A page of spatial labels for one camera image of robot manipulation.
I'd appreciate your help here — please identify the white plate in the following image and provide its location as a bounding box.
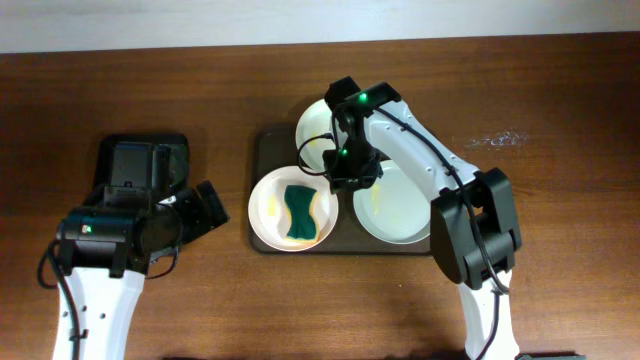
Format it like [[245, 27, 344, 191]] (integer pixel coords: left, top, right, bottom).
[[295, 99, 335, 172], [248, 165, 339, 252]]

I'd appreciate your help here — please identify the green yellow sponge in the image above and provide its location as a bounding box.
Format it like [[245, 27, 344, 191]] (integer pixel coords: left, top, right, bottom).
[[284, 185, 319, 243]]

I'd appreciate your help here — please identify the white plate top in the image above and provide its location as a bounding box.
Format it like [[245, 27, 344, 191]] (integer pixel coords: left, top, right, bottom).
[[295, 99, 335, 172]]

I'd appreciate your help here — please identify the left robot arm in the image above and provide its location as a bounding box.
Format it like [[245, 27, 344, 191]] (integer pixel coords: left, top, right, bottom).
[[41, 181, 230, 359]]

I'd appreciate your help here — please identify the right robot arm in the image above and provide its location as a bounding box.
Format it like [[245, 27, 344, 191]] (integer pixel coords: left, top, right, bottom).
[[323, 77, 522, 359]]

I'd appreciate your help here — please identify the black water tray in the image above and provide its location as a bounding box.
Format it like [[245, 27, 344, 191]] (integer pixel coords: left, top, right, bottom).
[[94, 133, 190, 198]]

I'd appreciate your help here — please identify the brown serving tray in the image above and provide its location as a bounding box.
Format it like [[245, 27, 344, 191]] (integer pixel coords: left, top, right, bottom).
[[248, 125, 430, 256]]

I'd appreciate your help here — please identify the pale green plate right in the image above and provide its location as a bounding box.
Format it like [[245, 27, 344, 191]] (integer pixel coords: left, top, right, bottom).
[[353, 160, 431, 245]]

